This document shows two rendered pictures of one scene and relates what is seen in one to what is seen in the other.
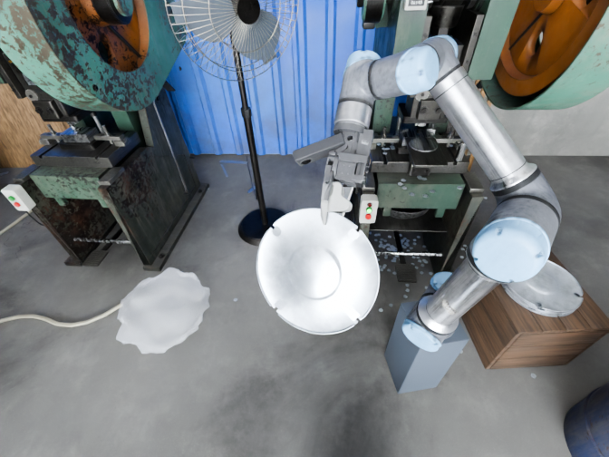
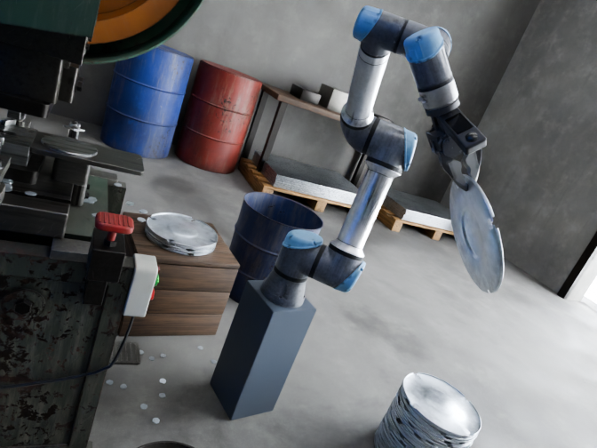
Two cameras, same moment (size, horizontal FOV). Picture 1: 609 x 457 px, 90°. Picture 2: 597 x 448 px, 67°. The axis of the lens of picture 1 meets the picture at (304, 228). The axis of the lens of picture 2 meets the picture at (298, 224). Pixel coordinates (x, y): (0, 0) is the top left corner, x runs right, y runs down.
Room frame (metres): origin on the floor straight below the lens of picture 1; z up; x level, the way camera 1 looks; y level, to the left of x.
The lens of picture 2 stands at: (1.37, 0.62, 1.15)
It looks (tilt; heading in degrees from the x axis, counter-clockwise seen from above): 19 degrees down; 234
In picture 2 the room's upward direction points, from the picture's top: 21 degrees clockwise
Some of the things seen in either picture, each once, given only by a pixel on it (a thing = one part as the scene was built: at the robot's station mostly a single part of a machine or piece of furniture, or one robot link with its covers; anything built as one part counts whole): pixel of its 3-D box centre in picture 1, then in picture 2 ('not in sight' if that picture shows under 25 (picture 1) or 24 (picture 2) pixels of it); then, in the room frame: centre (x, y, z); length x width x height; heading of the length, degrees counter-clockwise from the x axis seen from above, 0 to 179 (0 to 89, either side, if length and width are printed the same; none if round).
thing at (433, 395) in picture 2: not in sight; (441, 402); (0.00, -0.10, 0.26); 0.29 x 0.29 x 0.01
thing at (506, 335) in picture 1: (518, 309); (170, 274); (0.75, -0.99, 0.18); 0.40 x 0.38 x 0.35; 0
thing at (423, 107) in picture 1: (432, 78); (48, 25); (1.34, -0.57, 1.04); 0.17 x 0.15 x 0.30; 174
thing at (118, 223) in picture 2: not in sight; (111, 236); (1.19, -0.22, 0.72); 0.07 x 0.06 x 0.08; 174
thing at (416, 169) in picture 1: (421, 162); (86, 174); (1.21, -0.56, 0.72); 0.25 x 0.14 x 0.14; 174
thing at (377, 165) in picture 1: (412, 151); (3, 174); (1.38, -0.57, 0.68); 0.45 x 0.30 x 0.06; 84
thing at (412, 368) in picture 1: (420, 348); (260, 348); (0.57, -0.46, 0.23); 0.18 x 0.18 x 0.45; 6
